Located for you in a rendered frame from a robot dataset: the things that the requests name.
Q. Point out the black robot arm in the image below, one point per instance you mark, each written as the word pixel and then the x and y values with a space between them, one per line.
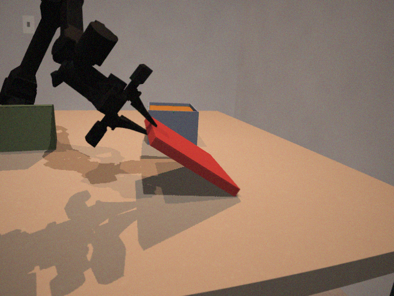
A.
pixel 92 46

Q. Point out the red lid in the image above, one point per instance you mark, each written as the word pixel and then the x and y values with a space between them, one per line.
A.
pixel 189 155

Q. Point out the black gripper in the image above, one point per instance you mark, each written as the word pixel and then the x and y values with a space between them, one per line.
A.
pixel 139 76

